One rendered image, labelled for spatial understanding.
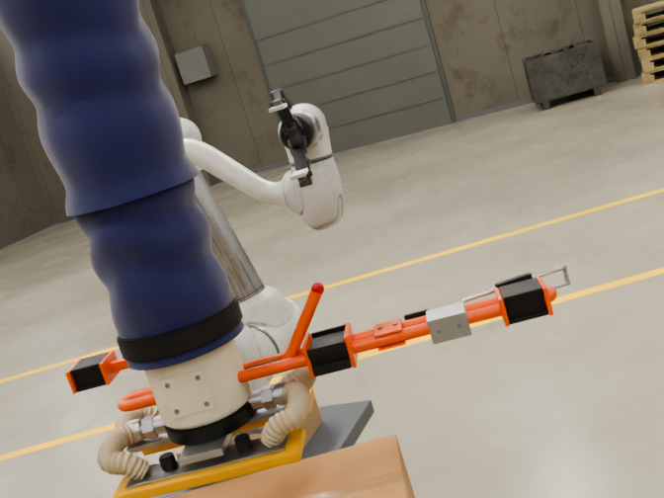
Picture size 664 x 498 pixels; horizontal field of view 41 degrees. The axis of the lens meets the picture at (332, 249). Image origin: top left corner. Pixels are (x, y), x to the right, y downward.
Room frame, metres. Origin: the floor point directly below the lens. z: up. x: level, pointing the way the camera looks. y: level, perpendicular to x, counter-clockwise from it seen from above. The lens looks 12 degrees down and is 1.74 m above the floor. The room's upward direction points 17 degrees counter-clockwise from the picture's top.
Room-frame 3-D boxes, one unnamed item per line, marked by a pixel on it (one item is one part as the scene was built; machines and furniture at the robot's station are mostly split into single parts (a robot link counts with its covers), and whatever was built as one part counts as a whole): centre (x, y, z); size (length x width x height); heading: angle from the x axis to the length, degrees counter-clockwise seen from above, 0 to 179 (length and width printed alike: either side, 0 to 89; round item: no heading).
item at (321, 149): (2.08, -0.02, 1.58); 0.16 x 0.11 x 0.13; 173
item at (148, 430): (1.56, 0.30, 1.17); 0.34 x 0.25 x 0.06; 83
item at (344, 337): (1.53, 0.06, 1.23); 0.10 x 0.08 x 0.06; 173
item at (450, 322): (1.51, -0.16, 1.23); 0.07 x 0.07 x 0.04; 83
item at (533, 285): (1.48, -0.29, 1.23); 0.08 x 0.07 x 0.05; 83
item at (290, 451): (1.47, 0.32, 1.13); 0.34 x 0.10 x 0.05; 83
